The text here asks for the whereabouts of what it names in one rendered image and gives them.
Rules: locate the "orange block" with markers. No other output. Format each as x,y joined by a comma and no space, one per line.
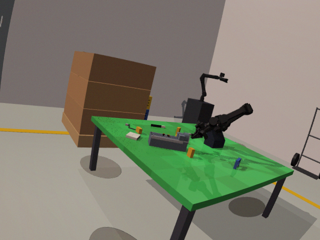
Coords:
139,130
178,130
190,152

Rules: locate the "beige flat rectangular block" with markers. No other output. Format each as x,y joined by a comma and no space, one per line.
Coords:
133,136

